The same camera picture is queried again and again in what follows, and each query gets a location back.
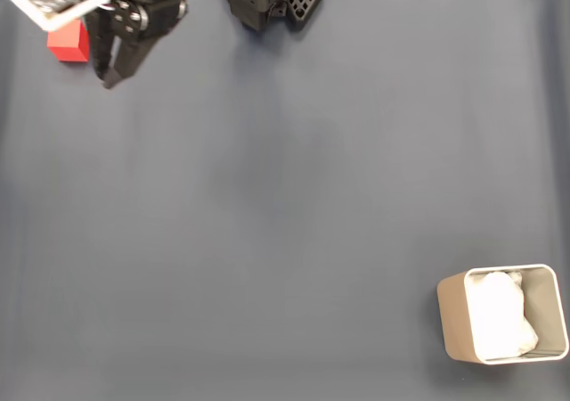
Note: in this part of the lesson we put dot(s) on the beige square metal box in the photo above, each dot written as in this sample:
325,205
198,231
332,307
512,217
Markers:
452,321

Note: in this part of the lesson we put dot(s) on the red cube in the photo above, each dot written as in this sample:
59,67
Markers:
67,46

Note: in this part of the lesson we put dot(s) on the white crumpled cloth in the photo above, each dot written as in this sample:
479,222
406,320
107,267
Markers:
499,316

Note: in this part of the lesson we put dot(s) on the dark blue-grey mat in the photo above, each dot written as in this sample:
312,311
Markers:
267,240

